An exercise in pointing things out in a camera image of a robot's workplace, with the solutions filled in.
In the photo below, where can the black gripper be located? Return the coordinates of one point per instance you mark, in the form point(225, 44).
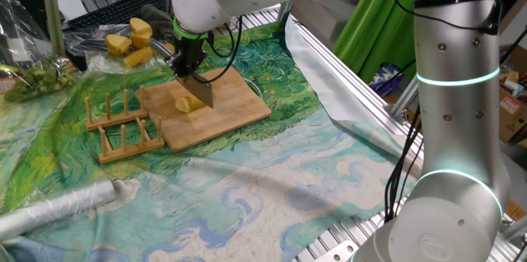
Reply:
point(189, 52)

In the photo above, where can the steel cleaver knife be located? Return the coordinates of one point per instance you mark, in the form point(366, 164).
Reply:
point(203, 91)

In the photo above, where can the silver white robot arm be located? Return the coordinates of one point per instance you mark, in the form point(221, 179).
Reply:
point(457, 130)

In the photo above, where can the yellow potato chunk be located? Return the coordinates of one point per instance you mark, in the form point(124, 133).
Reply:
point(117, 43)
point(140, 41)
point(168, 47)
point(138, 57)
point(141, 26)

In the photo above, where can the half potato with skin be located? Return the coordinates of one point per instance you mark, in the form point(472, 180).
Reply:
point(185, 104)

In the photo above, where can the bamboo cutting board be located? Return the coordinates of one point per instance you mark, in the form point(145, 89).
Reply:
point(230, 109)

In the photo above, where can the grey green rag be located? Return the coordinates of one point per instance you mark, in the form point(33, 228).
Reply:
point(158, 19)

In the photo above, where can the black computer keyboard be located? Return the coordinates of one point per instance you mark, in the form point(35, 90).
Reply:
point(119, 8)

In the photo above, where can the wooden peg dish rack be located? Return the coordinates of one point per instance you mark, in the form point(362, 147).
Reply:
point(123, 146)

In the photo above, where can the painted landscape tablecloth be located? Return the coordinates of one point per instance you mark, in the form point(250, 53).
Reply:
point(267, 196)

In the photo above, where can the bag of chopped green vegetables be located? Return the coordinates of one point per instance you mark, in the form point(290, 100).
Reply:
point(37, 80)

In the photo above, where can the clear plastic wrap roll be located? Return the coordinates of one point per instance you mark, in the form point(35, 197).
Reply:
point(62, 206)

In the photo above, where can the blue patterned bag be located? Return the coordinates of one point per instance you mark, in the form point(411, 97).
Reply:
point(387, 78)

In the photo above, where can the black tripod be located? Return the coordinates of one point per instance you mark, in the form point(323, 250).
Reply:
point(514, 43)

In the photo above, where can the open brown cardboard box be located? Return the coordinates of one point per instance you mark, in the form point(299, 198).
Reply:
point(512, 118)

